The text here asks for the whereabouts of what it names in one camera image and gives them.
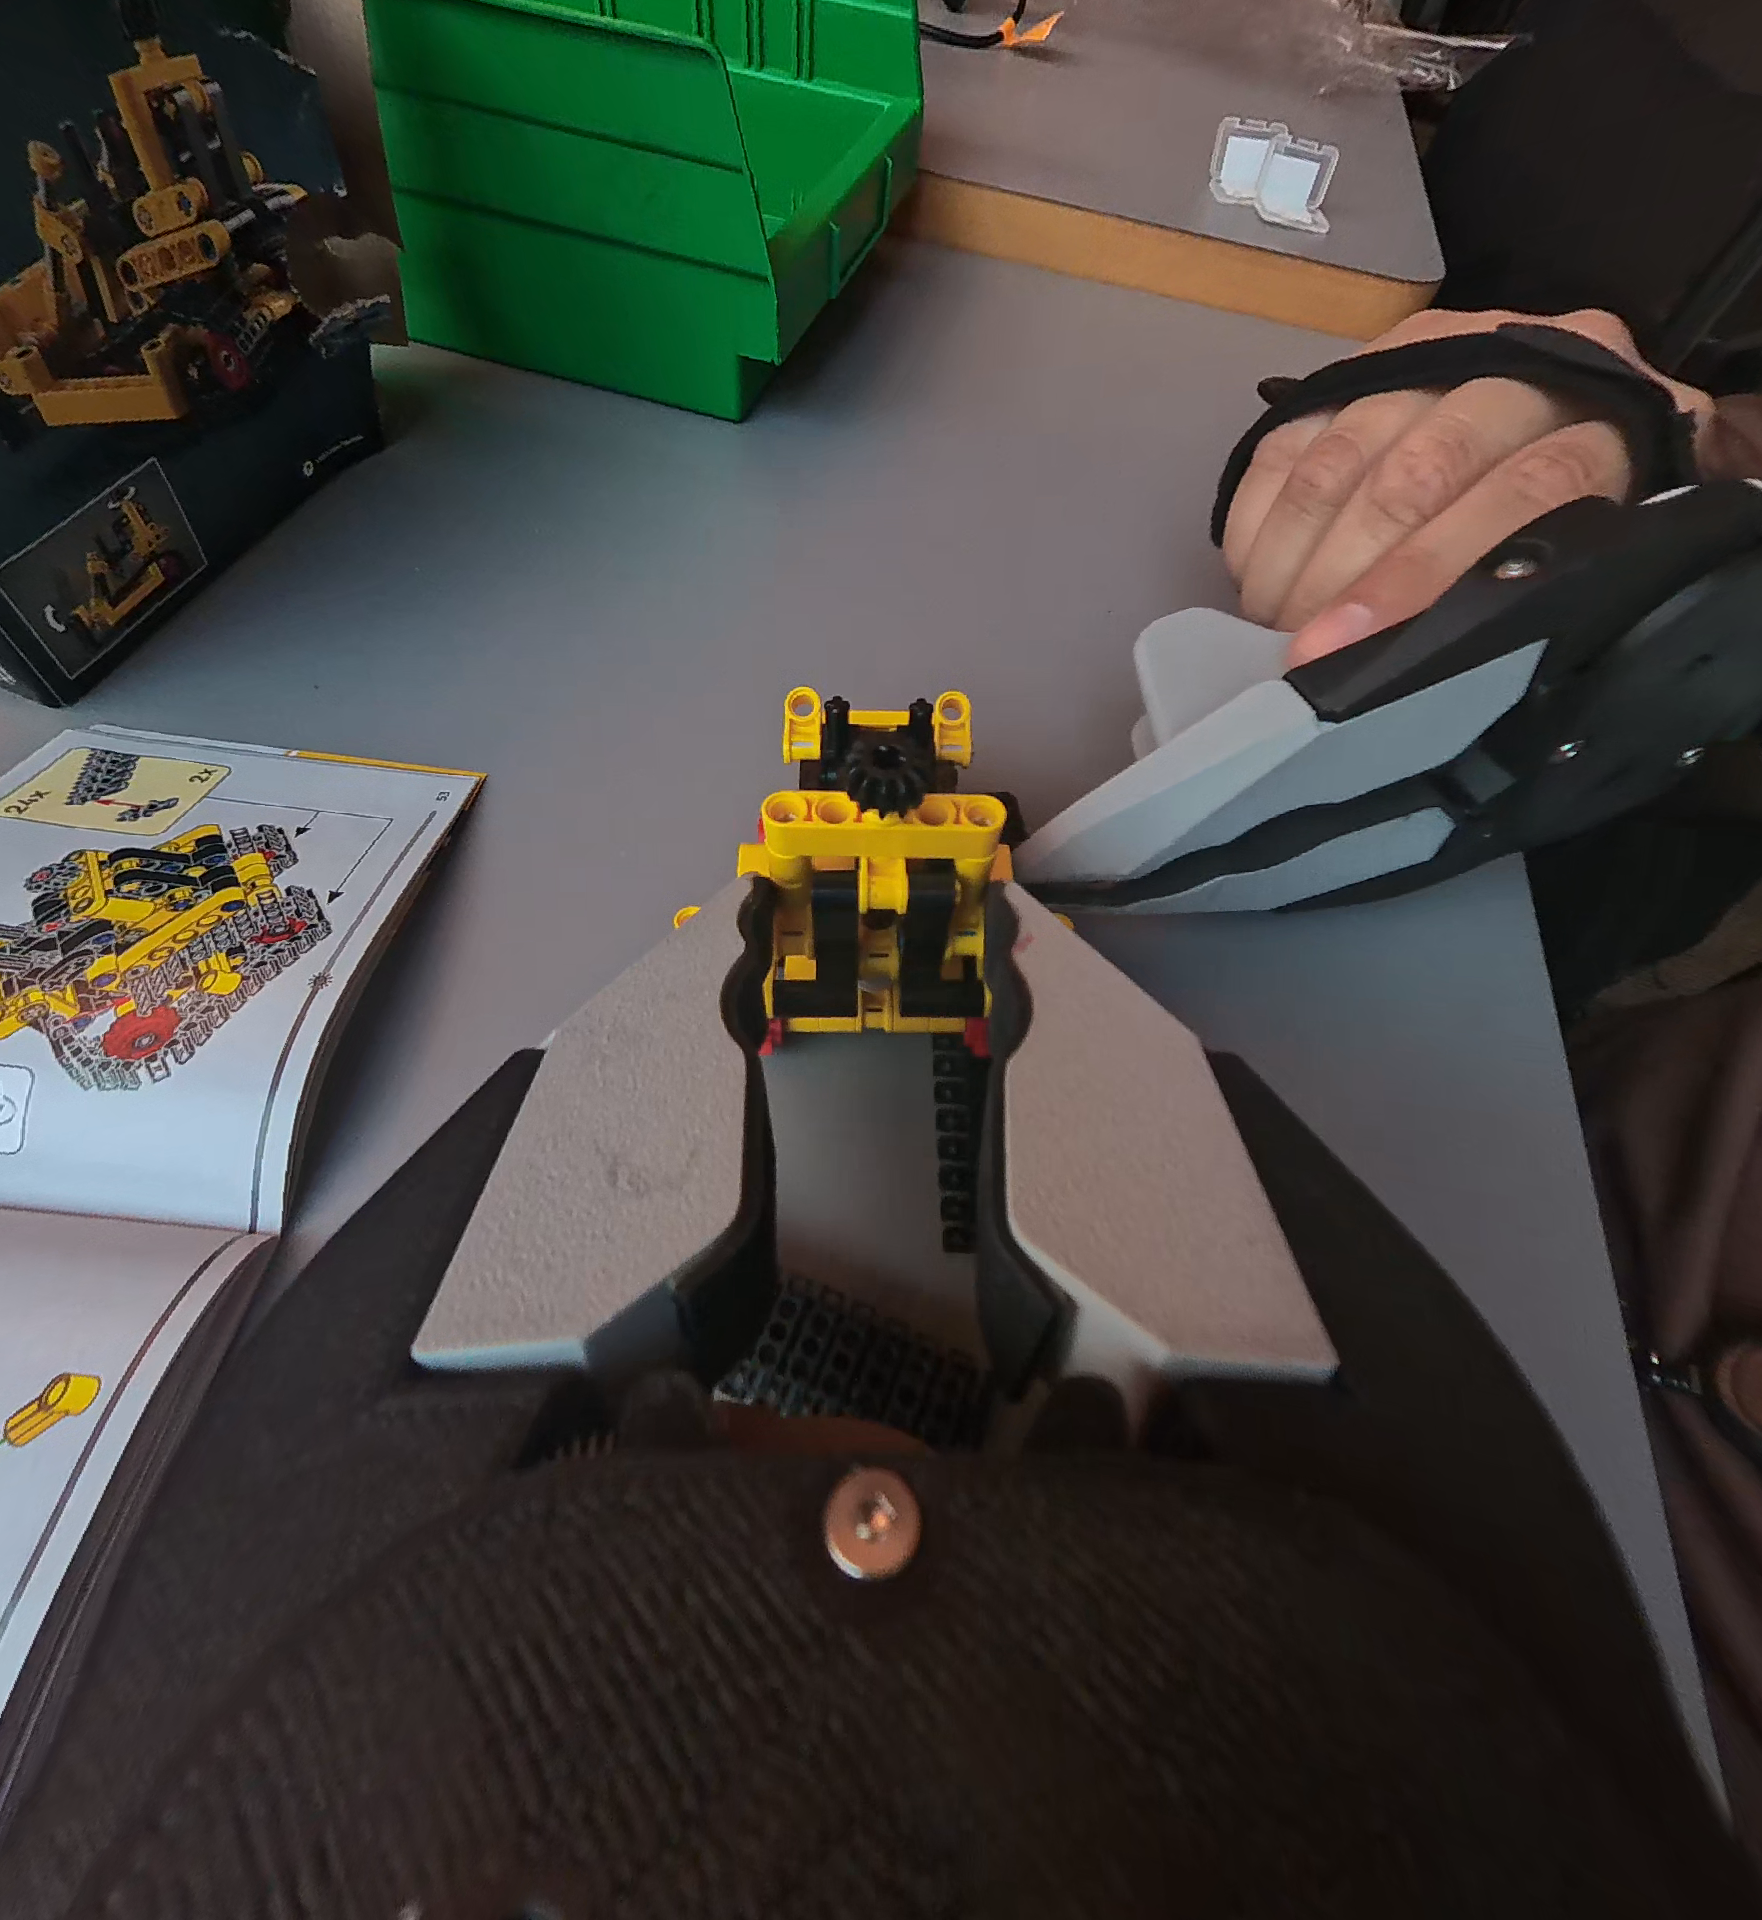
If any black lego track strip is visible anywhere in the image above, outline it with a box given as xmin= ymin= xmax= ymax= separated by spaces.
xmin=930 ymin=1036 xmax=1006 ymax=1258
xmin=707 ymin=1275 xmax=997 ymax=1449

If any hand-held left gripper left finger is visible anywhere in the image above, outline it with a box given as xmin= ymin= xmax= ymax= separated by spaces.
xmin=409 ymin=877 xmax=779 ymax=1373

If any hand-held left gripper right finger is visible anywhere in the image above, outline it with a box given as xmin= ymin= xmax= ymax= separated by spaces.
xmin=976 ymin=873 xmax=1342 ymax=1381

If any small clear plastic case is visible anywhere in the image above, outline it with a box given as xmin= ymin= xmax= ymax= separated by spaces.
xmin=1207 ymin=116 xmax=1285 ymax=210
xmin=1261 ymin=135 xmax=1342 ymax=236

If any black lego set box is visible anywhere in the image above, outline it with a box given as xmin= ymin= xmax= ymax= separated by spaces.
xmin=0 ymin=0 xmax=409 ymax=708

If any dark chair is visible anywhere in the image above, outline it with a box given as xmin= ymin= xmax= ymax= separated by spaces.
xmin=1422 ymin=0 xmax=1762 ymax=377

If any black cable orange plug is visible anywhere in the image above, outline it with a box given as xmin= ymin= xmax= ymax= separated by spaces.
xmin=918 ymin=0 xmax=1071 ymax=51

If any person's right hand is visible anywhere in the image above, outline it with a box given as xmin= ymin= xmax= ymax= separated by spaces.
xmin=1219 ymin=305 xmax=1718 ymax=666

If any green plastic bin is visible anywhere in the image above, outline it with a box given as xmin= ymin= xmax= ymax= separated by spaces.
xmin=362 ymin=0 xmax=926 ymax=421

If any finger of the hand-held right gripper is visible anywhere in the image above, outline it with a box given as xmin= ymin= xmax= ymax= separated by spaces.
xmin=1021 ymin=604 xmax=1552 ymax=880
xmin=1039 ymin=796 xmax=1476 ymax=921

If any yellow lego bulldozer model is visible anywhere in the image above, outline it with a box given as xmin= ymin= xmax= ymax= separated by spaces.
xmin=672 ymin=683 xmax=1074 ymax=1054

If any lego instruction booklet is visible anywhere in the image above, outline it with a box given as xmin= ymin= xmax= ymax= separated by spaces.
xmin=0 ymin=725 xmax=489 ymax=1861

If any clear plastic bag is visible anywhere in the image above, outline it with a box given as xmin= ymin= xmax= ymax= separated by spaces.
xmin=1263 ymin=0 xmax=1438 ymax=96

